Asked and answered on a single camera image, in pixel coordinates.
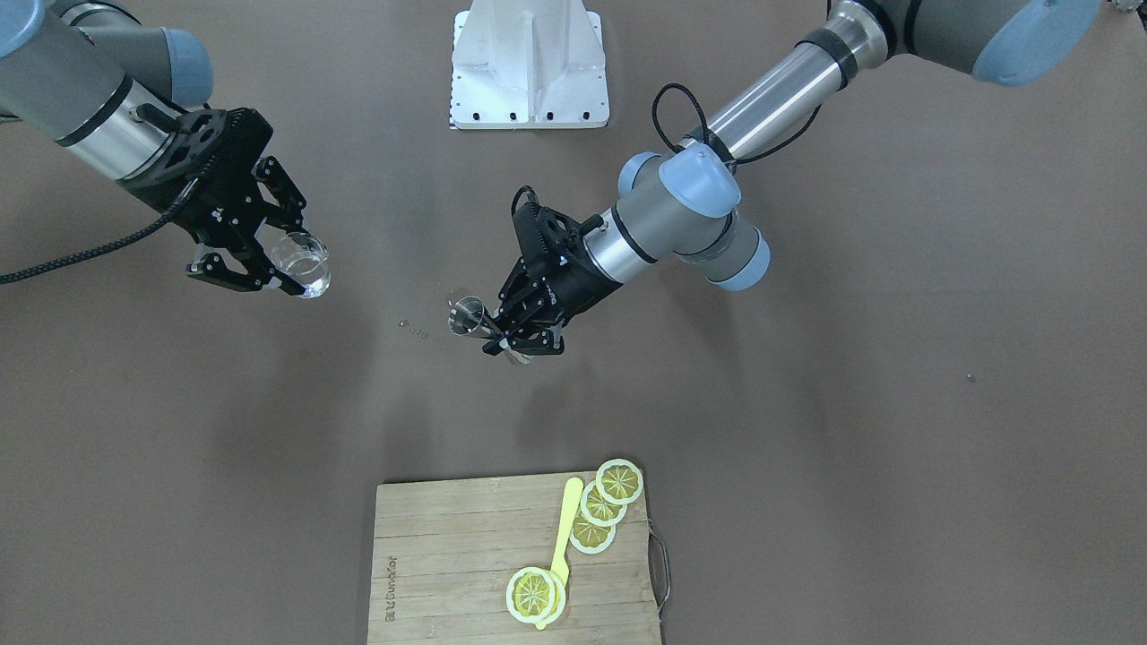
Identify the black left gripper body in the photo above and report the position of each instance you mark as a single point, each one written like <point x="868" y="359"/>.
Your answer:
<point x="581" y="294"/>

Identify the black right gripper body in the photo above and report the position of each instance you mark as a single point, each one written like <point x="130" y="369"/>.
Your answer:
<point x="159" y="194"/>

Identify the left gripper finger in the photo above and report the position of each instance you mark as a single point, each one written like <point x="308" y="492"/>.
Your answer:
<point x="525" y="297"/>
<point x="547" y="342"/>

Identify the steel measuring jigger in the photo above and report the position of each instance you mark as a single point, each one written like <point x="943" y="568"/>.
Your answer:
<point x="469" y="317"/>

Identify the clear glass shaker cup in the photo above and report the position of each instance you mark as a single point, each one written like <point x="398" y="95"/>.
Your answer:
<point x="304" y="258"/>

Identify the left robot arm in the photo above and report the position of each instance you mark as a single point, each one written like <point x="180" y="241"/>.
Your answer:
<point x="685" y="203"/>

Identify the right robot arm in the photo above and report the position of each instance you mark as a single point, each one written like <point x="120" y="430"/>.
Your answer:
<point x="133" y="103"/>

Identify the lemon slice middle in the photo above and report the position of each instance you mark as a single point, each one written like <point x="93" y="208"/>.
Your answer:
<point x="598" y="511"/>

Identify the wooden cutting board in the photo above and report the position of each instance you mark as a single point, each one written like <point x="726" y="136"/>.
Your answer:
<point x="444" y="551"/>

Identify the lemon slice on spoon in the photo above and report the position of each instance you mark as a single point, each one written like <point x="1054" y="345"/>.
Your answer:
<point x="533" y="596"/>

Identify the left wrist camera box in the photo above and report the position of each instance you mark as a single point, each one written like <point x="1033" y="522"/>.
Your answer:
<point x="545" y="236"/>

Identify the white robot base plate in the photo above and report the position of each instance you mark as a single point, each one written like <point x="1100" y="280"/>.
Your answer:
<point x="528" y="64"/>

